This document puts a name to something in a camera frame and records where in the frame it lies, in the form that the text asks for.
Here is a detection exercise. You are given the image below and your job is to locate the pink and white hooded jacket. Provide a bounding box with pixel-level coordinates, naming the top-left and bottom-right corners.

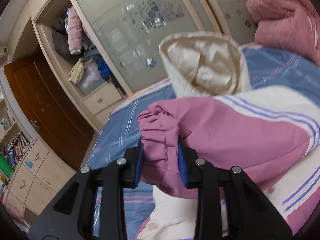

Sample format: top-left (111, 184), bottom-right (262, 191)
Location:
top-left (137, 32), bottom-right (319, 233)

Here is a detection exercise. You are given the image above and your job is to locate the blue clothing on shelf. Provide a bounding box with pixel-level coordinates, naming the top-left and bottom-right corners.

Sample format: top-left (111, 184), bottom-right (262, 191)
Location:
top-left (98, 59), bottom-right (111, 80)

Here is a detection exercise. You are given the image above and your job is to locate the beige side cabinet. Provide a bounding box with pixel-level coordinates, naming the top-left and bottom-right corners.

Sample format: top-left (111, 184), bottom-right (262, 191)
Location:
top-left (4, 138), bottom-right (75, 220)

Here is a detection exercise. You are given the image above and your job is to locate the dark brown wooden door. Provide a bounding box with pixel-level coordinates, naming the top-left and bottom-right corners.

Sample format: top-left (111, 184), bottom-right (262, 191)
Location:
top-left (4, 54), bottom-right (94, 170)

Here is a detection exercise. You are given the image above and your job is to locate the bookshelf with books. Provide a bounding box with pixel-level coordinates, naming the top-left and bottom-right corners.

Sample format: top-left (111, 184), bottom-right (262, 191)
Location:
top-left (1, 98), bottom-right (32, 203)

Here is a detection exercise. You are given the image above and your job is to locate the translucent storage box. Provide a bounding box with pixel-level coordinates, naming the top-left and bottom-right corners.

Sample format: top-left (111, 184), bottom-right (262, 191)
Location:
top-left (76, 61), bottom-right (106, 95)

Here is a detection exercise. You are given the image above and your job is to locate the cream cloth on shelf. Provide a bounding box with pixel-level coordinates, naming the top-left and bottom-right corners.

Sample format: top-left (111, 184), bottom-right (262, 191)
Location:
top-left (68, 57), bottom-right (85, 85)

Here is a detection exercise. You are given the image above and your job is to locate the blue striped blanket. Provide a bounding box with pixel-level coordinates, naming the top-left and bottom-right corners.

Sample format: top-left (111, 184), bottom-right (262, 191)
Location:
top-left (87, 46), bottom-right (319, 239)

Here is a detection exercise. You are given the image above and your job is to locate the dark hanging coat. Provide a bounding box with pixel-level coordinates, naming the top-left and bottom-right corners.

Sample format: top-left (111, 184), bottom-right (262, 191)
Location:
top-left (52, 18), bottom-right (78, 63)

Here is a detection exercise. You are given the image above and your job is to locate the hanging pink puffer jacket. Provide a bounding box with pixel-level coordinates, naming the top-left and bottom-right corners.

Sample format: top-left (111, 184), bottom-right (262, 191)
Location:
top-left (67, 6), bottom-right (82, 55)

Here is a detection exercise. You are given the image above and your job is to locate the beige open wardrobe shelf unit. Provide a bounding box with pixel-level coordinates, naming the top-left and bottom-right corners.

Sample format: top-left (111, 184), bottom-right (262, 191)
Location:
top-left (29, 0), bottom-right (126, 133)

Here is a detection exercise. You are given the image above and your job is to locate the pink rolled quilt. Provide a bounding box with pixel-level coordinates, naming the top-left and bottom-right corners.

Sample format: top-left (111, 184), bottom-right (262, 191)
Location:
top-left (246, 0), bottom-right (319, 66)

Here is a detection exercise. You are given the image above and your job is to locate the frosted sliding wardrobe door left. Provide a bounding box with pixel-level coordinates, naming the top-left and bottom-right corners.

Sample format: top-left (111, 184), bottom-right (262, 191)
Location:
top-left (70, 0), bottom-right (220, 94)

